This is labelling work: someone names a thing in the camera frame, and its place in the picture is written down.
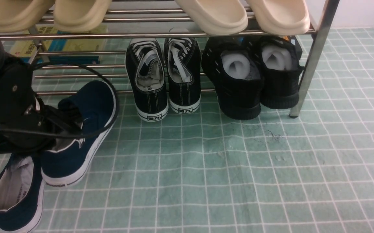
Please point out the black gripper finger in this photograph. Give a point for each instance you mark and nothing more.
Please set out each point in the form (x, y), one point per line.
(68, 119)

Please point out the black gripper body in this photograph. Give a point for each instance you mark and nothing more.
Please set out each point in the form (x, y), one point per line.
(21, 123)

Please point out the navy slip-on shoe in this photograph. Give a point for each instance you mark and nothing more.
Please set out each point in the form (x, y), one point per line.
(68, 161)
(21, 194)

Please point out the silver metal shoe rack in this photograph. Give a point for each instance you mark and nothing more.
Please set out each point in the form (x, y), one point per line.
(319, 34)

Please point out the blue yellow book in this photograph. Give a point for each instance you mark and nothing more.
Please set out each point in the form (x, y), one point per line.
(24, 50)

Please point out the yellow green book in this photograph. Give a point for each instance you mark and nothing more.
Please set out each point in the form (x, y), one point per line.
(69, 45)

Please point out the left black canvas sneaker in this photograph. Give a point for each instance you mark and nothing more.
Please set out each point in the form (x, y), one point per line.
(144, 68)

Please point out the black canvas sneaker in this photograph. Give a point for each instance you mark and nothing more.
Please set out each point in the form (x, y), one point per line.
(183, 63)
(144, 68)

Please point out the right olive green slipper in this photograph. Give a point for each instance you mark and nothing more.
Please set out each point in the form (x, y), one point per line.
(79, 15)

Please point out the olive green slipper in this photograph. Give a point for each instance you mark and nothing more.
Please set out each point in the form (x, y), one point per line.
(79, 15)
(20, 15)

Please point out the left olive green slipper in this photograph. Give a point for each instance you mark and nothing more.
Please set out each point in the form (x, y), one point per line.
(20, 15)

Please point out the right black canvas sneaker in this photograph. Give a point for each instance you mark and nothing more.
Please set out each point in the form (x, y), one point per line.
(183, 63)

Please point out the left black knit shoe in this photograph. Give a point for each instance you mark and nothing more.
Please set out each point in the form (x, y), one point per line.
(235, 75)

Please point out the black knit shoe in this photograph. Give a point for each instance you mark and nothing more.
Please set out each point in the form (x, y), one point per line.
(235, 75)
(280, 67)

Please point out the left cream slipper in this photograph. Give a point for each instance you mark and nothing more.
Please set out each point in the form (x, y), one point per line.
(216, 17)

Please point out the cream slipper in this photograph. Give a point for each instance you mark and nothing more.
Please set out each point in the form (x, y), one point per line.
(281, 17)
(216, 17)

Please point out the right black knit shoe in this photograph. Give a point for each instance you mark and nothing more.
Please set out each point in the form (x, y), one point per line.
(280, 67)

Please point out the right cream slipper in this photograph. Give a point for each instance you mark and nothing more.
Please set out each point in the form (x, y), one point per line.
(281, 17)

